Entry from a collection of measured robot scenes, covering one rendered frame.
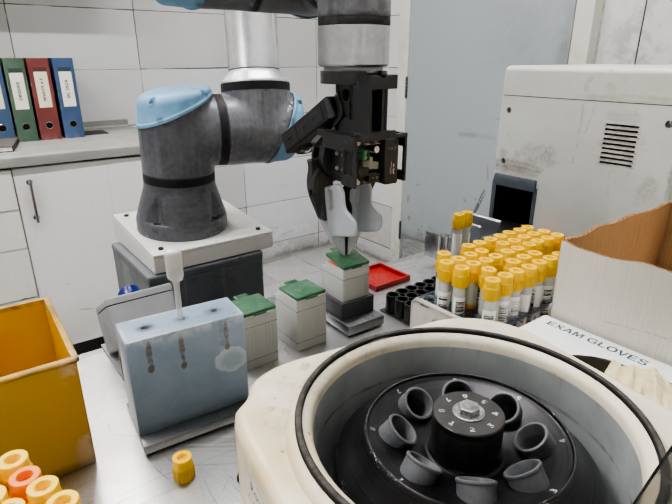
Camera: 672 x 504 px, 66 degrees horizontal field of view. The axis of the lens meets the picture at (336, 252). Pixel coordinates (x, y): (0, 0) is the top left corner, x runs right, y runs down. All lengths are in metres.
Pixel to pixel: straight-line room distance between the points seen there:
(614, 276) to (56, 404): 0.47
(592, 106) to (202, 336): 0.62
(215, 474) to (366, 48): 0.41
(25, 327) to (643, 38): 2.09
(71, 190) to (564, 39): 1.94
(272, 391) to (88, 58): 2.51
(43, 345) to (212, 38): 2.52
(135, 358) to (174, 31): 2.53
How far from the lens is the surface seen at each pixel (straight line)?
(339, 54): 0.55
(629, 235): 0.68
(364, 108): 0.54
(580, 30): 2.30
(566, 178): 0.87
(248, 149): 0.88
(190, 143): 0.85
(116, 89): 2.80
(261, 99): 0.88
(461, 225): 0.73
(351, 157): 0.55
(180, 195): 0.87
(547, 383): 0.40
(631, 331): 0.54
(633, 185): 0.82
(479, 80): 2.55
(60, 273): 2.24
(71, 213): 2.18
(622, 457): 0.36
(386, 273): 0.80
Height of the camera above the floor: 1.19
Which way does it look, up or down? 20 degrees down
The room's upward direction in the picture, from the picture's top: straight up
